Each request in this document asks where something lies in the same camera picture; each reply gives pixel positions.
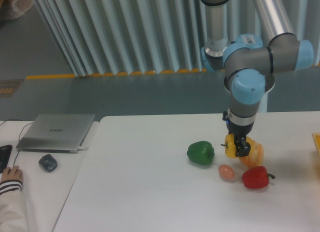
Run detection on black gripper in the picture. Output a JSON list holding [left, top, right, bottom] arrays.
[[226, 119, 254, 157]]

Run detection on yellow bell pepper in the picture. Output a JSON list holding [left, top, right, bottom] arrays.
[[221, 133, 237, 159]]

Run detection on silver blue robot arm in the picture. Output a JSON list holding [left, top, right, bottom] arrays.
[[200, 0, 314, 158]]

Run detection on white striped sleeve forearm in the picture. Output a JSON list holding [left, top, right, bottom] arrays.
[[0, 180, 29, 232]]

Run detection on red bell pepper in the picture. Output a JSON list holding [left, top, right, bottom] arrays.
[[241, 166, 276, 189]]

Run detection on green bell pepper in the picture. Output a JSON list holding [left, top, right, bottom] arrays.
[[186, 141, 215, 165]]

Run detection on person's hand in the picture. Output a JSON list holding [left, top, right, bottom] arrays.
[[0, 165, 24, 183]]

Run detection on orange bread loaf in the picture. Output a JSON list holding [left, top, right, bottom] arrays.
[[239, 137, 264, 169]]

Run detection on brown egg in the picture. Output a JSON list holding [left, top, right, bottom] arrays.
[[218, 164, 235, 181]]

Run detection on yellow tray edge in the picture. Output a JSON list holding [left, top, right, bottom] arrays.
[[312, 132, 320, 155]]

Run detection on white folding partition screen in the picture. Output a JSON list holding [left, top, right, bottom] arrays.
[[33, 0, 320, 77]]

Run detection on silver closed laptop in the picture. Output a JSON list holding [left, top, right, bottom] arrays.
[[16, 114, 95, 154]]

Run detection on black keyboard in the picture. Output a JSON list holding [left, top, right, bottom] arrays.
[[0, 144, 13, 173]]

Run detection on black laptop cable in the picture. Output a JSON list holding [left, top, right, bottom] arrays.
[[0, 119, 35, 153]]

